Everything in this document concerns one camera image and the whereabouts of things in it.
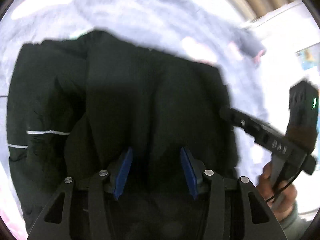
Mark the person's right hand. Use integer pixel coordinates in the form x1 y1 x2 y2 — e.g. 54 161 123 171
257 162 298 222

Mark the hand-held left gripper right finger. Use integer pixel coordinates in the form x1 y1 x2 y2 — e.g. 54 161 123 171
180 147 288 240

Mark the grey floral blanket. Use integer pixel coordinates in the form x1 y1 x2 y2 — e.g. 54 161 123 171
0 0 267 233

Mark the grey floral pillow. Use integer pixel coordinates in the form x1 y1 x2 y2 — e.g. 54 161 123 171
235 29 267 58

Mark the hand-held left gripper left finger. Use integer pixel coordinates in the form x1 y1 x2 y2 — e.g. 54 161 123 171
26 147 133 240

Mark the black cable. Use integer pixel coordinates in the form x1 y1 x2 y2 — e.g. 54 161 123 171
265 172 302 203

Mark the person's right forearm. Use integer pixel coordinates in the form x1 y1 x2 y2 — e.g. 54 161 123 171
277 201 317 240

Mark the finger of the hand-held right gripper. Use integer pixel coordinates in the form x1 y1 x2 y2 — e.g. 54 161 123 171
219 107 264 142

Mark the black hooded jacket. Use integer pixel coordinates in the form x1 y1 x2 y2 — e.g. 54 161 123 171
6 30 242 240

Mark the wall poster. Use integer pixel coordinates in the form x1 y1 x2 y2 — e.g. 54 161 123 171
295 44 320 72

